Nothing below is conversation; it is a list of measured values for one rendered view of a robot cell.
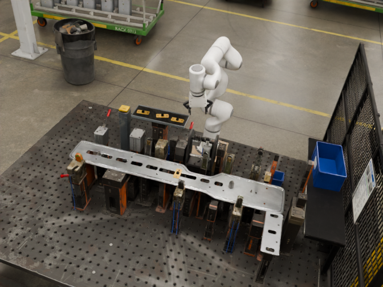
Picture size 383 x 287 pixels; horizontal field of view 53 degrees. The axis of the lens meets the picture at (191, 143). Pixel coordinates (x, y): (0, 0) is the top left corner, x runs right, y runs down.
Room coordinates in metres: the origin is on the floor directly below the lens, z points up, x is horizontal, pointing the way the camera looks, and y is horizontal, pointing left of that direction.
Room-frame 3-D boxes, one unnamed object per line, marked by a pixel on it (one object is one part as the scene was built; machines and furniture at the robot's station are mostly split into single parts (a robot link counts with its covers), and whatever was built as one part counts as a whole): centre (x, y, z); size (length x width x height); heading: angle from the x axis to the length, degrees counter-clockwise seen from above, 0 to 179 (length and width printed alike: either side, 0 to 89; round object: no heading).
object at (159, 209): (1.74, 0.14, 0.84); 0.17 x 0.06 x 0.29; 169
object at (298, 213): (1.46, -0.64, 0.88); 0.08 x 0.08 x 0.36; 79
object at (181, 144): (1.93, 0.06, 0.89); 0.13 x 0.11 x 0.38; 169
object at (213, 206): (1.51, -0.17, 0.84); 0.11 x 0.08 x 0.29; 169
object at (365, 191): (1.44, -0.91, 1.30); 0.23 x 0.02 x 0.31; 169
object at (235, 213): (1.45, -0.30, 0.87); 0.12 x 0.09 x 0.35; 169
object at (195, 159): (1.91, -0.07, 0.94); 0.18 x 0.13 x 0.49; 79
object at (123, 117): (2.15, 0.48, 0.92); 0.08 x 0.08 x 0.44; 79
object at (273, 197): (1.73, 0.09, 1.00); 1.38 x 0.22 x 0.02; 79
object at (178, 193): (1.55, 0.04, 0.87); 0.12 x 0.09 x 0.35; 169
